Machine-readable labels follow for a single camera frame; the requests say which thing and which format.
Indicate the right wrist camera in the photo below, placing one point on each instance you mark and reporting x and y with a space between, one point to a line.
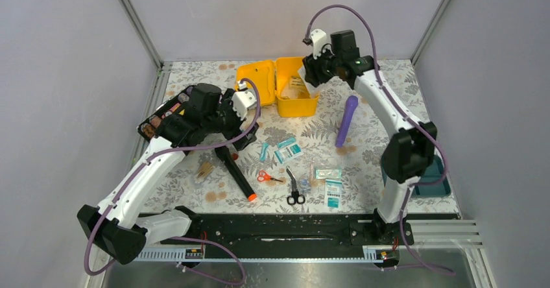
317 39

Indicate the teal plastic tray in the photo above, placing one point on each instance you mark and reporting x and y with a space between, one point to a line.
428 179

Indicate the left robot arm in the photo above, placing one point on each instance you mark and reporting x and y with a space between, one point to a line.
177 128

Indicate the orange handled small scissors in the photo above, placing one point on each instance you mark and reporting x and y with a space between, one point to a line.
263 176

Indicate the black flashlight orange tip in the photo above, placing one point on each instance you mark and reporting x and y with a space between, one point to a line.
225 156

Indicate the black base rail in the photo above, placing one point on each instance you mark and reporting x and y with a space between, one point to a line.
283 237

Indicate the yellow plastic kit box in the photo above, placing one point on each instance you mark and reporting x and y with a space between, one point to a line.
270 77

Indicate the clear bag blue tape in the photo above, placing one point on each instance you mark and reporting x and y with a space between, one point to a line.
307 182

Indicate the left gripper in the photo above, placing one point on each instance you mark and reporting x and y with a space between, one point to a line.
226 104

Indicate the white blue medicine packet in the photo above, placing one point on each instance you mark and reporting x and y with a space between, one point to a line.
313 89

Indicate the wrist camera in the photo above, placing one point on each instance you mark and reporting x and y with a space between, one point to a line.
242 101
317 39

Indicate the teal gauze packet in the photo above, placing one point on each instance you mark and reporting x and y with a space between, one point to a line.
288 150

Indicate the black bandage shears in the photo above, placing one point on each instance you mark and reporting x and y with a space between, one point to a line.
295 196

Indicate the small teal wrapped item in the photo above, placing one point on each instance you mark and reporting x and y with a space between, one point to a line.
264 152

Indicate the teal dressing packet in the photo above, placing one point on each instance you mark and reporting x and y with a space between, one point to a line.
333 193

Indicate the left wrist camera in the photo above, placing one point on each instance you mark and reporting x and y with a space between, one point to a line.
242 101

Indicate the black poker chip case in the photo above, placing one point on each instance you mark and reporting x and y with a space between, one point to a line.
174 105

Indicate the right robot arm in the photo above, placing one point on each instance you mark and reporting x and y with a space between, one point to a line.
410 150

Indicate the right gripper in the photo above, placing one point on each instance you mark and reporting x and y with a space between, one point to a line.
311 67

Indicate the wooden sticks bundle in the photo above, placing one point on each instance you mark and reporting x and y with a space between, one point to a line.
204 170

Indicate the boxed bandage pack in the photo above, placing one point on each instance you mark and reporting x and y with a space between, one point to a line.
296 83

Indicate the purple cylindrical tube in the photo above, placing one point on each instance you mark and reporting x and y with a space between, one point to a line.
349 108

